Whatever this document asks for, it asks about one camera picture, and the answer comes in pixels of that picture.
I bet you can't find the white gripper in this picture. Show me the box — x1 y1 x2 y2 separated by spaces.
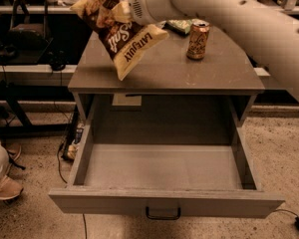
113 0 170 25

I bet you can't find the brown Late July chip bag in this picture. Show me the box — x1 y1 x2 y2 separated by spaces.
71 0 168 81

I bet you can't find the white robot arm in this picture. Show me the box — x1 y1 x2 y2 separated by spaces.
115 0 299 102

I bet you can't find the green chip bag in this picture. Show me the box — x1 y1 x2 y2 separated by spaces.
163 19 207 36

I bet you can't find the grey cabinet with counter top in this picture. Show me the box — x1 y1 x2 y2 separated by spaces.
68 27 264 120

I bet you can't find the grey open top drawer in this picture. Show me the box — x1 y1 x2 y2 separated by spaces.
48 95 286 219

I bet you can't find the orange soda can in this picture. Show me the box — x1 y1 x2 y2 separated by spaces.
186 19 210 60

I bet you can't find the white label sheet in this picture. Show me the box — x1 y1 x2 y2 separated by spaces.
112 94 142 107

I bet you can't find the power strip with plugs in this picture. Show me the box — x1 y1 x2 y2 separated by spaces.
62 122 85 160

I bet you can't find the person's tan shoe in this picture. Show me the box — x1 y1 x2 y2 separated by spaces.
6 143 22 160
0 175 23 201

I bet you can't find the black floor cable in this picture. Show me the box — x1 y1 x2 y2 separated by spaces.
56 110 88 239

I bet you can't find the black drawer handle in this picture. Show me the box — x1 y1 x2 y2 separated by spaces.
146 206 181 221

